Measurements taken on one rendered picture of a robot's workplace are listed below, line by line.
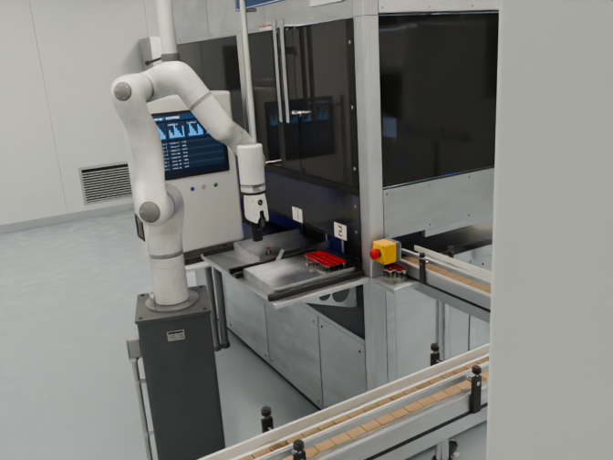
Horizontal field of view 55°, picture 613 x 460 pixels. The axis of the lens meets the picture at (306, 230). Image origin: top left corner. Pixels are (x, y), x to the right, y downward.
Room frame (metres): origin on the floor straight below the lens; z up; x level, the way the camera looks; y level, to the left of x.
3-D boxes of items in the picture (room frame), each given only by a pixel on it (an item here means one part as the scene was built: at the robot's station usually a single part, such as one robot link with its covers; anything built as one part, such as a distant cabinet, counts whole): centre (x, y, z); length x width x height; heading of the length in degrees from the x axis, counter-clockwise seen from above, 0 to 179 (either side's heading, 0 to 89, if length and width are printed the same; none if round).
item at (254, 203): (1.96, 0.17, 1.21); 0.10 x 0.08 x 0.11; 30
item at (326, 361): (3.19, -0.15, 0.44); 2.06 x 1.00 x 0.88; 30
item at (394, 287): (2.02, -0.32, 0.87); 0.14 x 0.13 x 0.02; 120
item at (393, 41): (2.29, -0.65, 1.50); 0.85 x 0.01 x 0.59; 120
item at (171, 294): (1.99, 0.50, 0.95); 0.19 x 0.19 x 0.18
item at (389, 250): (2.01, -0.28, 0.99); 0.08 x 0.07 x 0.07; 120
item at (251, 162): (1.96, 0.17, 1.35); 0.09 x 0.08 x 0.13; 175
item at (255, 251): (2.46, 0.11, 0.90); 0.34 x 0.26 x 0.04; 120
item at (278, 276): (2.11, 0.04, 0.90); 0.34 x 0.26 x 0.04; 120
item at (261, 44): (2.68, 0.12, 1.50); 0.47 x 0.01 x 0.59; 30
